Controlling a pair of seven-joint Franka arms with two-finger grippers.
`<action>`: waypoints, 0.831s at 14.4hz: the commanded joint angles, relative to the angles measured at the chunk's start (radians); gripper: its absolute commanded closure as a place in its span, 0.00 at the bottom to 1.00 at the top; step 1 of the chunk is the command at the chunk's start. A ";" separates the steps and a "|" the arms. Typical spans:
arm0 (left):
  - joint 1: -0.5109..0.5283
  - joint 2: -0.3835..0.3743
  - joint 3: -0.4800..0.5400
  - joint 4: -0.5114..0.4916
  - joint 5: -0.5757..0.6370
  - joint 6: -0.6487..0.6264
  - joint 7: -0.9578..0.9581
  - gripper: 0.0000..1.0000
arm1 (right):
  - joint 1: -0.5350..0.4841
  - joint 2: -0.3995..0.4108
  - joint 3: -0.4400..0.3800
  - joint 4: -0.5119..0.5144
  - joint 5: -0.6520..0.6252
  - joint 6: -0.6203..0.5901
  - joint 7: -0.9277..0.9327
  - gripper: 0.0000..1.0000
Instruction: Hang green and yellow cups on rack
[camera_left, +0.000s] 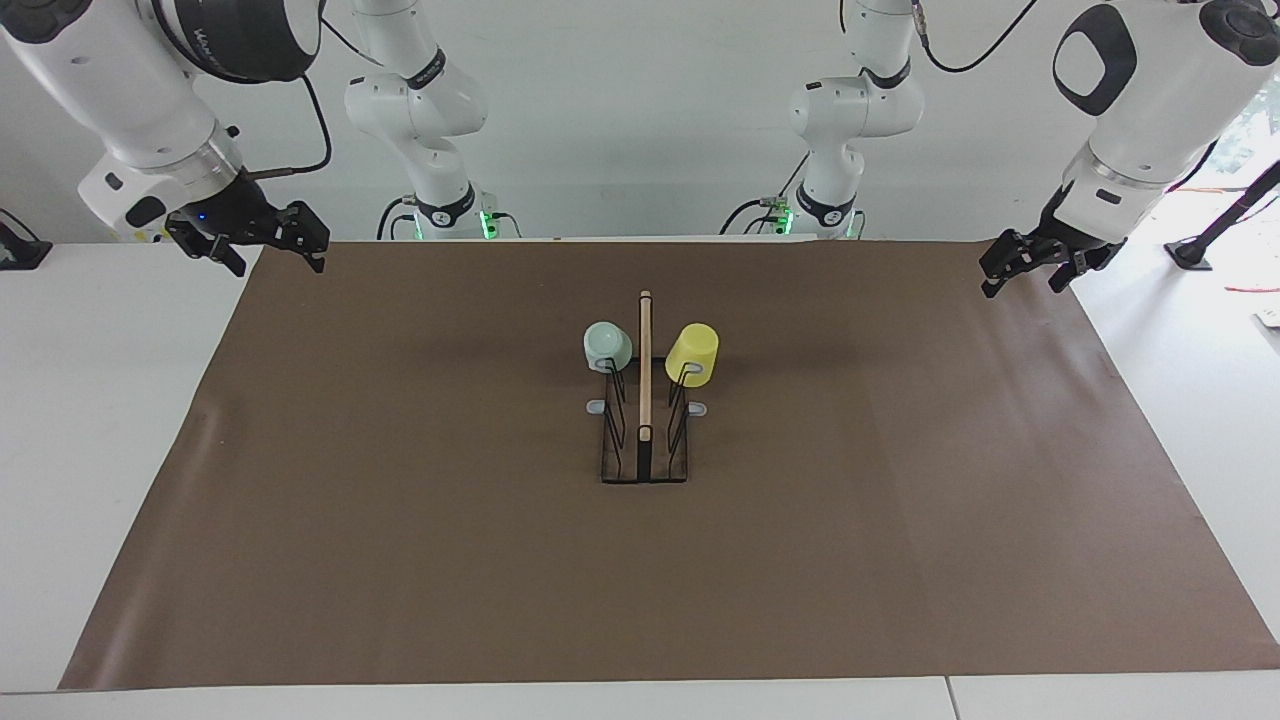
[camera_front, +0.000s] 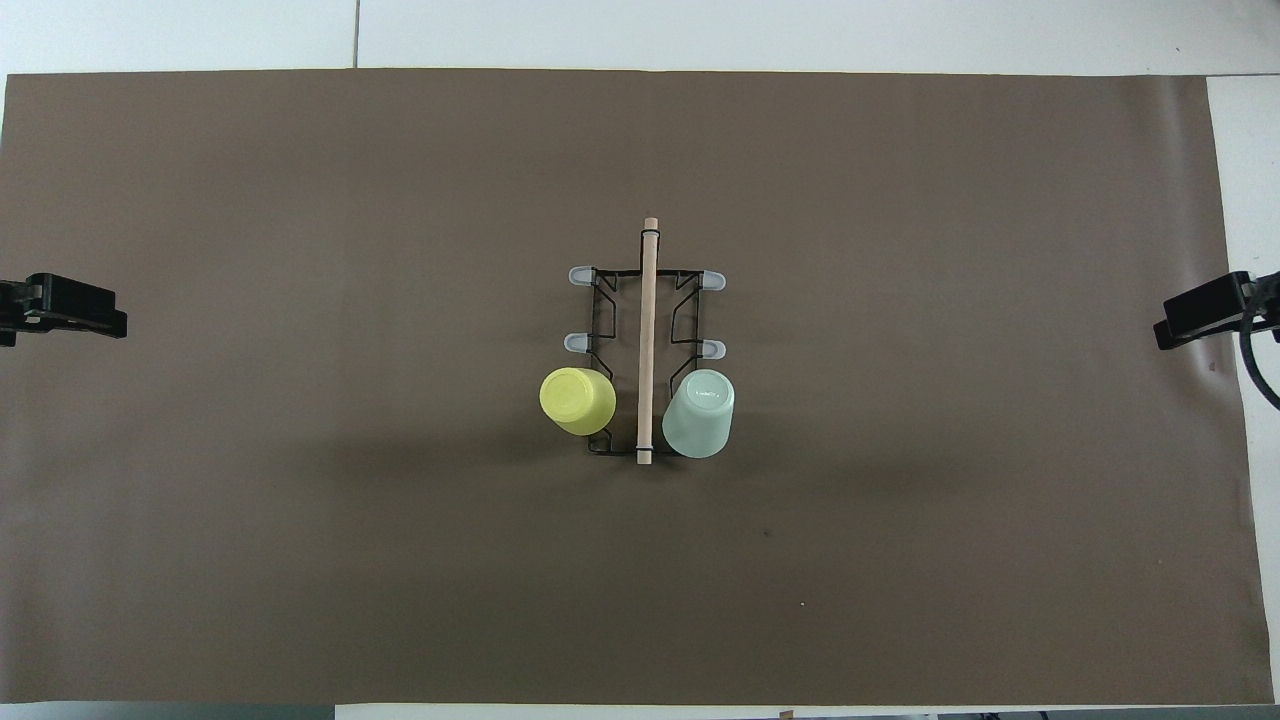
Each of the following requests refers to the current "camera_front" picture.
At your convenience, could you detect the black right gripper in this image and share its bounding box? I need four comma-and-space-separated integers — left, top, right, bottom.
1152, 270, 1280, 352

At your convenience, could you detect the yellow plastic cup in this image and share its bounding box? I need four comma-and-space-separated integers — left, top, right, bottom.
539, 367, 618, 437

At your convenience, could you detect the brown table mat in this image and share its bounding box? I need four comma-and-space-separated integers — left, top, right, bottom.
0, 68, 1273, 706

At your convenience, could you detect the pale green plastic cup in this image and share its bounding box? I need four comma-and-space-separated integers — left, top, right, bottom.
661, 369, 736, 460

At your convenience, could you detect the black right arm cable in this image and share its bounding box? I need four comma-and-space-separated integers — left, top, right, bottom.
1238, 275, 1280, 413

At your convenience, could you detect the black wire cup rack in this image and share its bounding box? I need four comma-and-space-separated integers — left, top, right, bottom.
563, 217, 728, 467

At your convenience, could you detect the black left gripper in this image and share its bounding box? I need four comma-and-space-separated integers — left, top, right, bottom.
0, 273, 129, 349

